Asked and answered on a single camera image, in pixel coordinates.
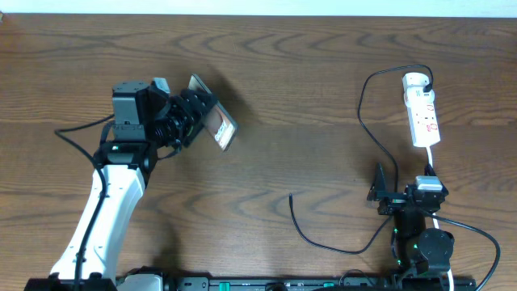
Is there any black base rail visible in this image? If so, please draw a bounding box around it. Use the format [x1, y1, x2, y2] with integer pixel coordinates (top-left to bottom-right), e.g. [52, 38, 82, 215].
[116, 276, 477, 291]

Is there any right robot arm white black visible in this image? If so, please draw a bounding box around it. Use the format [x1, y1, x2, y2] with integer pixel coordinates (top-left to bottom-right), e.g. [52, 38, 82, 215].
[367, 164, 455, 275]

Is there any black charger cable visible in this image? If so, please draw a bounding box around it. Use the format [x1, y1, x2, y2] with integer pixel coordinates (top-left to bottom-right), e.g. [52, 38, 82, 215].
[288, 64, 435, 255]

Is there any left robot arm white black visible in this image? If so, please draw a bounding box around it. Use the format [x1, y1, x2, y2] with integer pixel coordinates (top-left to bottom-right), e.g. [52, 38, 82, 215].
[25, 74, 218, 290]

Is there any smartphone with bronze screen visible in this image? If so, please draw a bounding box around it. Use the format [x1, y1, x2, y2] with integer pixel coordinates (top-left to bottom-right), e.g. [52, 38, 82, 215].
[188, 74, 238, 151]

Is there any white power strip cord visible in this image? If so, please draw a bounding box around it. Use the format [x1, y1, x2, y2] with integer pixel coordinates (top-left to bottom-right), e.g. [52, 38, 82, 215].
[425, 145, 455, 291]

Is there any white power strip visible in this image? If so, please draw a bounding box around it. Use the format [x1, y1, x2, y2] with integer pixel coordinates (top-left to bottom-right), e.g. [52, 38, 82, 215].
[402, 72, 440, 148]

